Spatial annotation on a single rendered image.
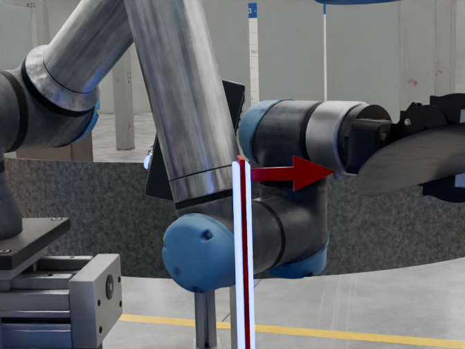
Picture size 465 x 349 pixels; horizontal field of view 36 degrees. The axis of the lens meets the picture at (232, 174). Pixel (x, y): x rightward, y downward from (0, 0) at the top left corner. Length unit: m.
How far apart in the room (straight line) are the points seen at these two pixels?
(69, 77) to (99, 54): 0.06
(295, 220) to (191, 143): 0.15
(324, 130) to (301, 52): 6.04
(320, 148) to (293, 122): 0.05
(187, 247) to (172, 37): 0.20
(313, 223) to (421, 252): 1.87
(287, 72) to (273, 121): 6.01
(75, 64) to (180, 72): 0.32
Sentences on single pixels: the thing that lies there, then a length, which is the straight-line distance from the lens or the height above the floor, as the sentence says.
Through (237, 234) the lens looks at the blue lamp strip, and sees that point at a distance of 0.48.
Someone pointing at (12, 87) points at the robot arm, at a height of 1.23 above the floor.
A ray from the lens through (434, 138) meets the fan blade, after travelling 0.44.
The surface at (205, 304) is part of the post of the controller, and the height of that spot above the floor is 0.92.
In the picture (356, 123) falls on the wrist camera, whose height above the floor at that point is 1.20.
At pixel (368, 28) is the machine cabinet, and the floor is 1.57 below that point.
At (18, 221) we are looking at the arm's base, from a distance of 1.03.
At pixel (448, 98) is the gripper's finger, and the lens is 0.66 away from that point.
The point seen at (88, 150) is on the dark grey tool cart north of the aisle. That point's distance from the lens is 7.59.
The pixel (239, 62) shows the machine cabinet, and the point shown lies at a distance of 6.91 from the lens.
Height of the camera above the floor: 1.25
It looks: 8 degrees down
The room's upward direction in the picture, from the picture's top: 2 degrees counter-clockwise
